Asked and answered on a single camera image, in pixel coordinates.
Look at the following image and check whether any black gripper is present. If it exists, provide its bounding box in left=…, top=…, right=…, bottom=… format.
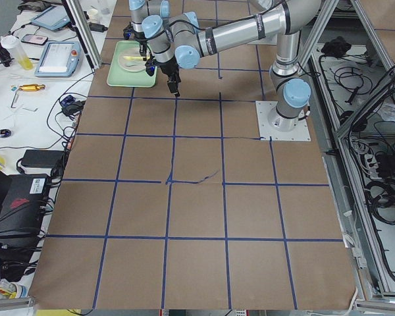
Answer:
left=133, top=31, right=147, bottom=61
left=159, top=62, right=179, bottom=96

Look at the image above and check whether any yellow plastic fork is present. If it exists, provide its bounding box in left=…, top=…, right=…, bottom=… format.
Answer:
left=122, top=55, right=147, bottom=61

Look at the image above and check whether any cream round plate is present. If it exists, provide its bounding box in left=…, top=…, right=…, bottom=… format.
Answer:
left=117, top=47, right=146, bottom=72

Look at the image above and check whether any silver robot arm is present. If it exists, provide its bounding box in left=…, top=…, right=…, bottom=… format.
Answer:
left=140, top=1, right=321, bottom=132
left=123, top=0, right=170, bottom=57

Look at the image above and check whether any pale green plastic spoon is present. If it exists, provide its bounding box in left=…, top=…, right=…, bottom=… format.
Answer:
left=124, top=63, right=145, bottom=68

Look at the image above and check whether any light green tray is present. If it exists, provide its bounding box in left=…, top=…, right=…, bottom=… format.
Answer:
left=107, top=41, right=157, bottom=88

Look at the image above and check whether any teach pendant tablet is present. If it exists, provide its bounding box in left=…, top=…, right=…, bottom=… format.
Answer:
left=34, top=41, right=81, bottom=77

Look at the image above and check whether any smartphone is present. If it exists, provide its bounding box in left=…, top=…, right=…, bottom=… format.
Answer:
left=21, top=34, right=49, bottom=46

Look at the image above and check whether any gold metal cylinder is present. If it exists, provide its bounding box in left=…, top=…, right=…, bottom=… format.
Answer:
left=18, top=84, right=45, bottom=92

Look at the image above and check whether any yellow liquid squeeze bottle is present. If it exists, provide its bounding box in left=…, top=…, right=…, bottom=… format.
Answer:
left=0, top=35, right=34, bottom=70

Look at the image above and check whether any black power adapter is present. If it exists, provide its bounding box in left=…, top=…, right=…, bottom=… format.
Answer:
left=20, top=149, right=64, bottom=169

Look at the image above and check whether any black laptop computer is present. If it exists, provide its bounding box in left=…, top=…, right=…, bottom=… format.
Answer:
left=0, top=171, right=50, bottom=262

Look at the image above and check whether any aluminium frame post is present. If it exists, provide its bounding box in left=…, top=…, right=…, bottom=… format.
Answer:
left=62, top=0, right=102, bottom=70

